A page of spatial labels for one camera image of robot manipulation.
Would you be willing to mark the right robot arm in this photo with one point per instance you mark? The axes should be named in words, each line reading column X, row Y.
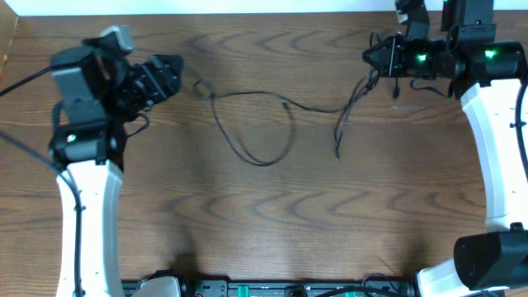
column 489, row 78

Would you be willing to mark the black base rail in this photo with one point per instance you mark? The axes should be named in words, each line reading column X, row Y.
column 375, row 284

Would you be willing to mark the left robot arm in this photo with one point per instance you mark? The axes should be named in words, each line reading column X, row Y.
column 101, row 92

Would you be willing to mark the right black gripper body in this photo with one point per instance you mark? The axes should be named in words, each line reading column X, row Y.
column 420, row 59

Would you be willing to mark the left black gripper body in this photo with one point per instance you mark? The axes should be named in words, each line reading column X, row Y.
column 149, row 80

